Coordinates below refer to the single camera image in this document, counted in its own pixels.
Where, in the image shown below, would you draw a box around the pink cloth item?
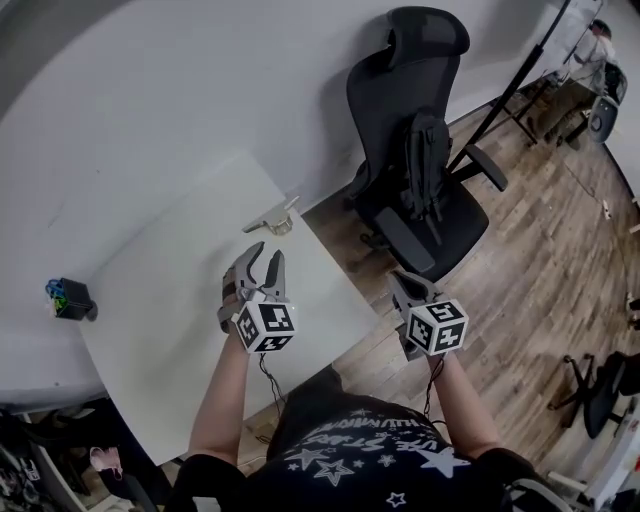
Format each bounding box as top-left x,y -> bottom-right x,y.
89,445 -> 124,482

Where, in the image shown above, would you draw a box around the person's right forearm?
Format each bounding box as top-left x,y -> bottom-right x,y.
428,350 -> 504,462

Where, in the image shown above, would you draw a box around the person's left forearm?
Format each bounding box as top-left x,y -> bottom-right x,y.
186,333 -> 252,467

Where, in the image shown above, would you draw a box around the person's black star t-shirt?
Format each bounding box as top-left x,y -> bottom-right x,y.
171,379 -> 576,512

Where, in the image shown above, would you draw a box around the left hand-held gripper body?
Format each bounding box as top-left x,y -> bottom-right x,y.
217,285 -> 297,355

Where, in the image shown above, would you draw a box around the white desk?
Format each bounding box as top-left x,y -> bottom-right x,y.
74,149 -> 379,466

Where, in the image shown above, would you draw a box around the whiteboard on black stand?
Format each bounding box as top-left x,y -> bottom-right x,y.
448,0 -> 609,177

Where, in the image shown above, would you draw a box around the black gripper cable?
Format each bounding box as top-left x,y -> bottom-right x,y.
257,351 -> 289,404
422,353 -> 447,419

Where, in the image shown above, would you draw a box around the person's black trousers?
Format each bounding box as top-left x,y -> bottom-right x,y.
267,366 -> 347,454

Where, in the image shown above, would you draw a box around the black office chair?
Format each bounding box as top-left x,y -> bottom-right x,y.
343,5 -> 510,284
548,349 -> 640,442

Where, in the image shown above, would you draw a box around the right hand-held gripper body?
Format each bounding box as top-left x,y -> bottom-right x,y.
394,298 -> 470,363

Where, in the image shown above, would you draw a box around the black pen holder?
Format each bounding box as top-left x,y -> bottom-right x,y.
52,277 -> 99,322

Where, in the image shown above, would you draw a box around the person's left hand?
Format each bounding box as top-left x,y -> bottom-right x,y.
222,268 -> 240,307

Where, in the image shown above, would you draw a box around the black backpack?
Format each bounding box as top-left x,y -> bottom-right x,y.
402,112 -> 455,246

